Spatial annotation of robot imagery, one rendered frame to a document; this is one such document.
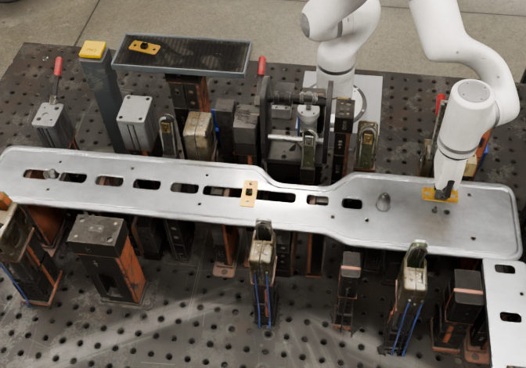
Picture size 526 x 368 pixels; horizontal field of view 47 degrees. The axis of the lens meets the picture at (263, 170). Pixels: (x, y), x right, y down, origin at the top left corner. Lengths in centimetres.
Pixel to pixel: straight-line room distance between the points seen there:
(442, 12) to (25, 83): 168
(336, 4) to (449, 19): 47
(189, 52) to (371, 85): 71
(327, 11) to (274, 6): 213
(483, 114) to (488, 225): 40
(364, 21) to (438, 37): 55
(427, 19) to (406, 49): 228
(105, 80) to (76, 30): 206
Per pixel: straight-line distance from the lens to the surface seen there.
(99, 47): 177
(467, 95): 123
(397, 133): 210
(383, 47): 352
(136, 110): 163
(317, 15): 171
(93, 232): 151
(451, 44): 125
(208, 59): 166
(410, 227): 151
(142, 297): 176
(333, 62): 184
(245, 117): 161
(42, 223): 185
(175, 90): 175
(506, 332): 143
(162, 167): 163
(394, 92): 224
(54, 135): 177
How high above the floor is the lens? 224
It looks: 51 degrees down
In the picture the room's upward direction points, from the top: 3 degrees counter-clockwise
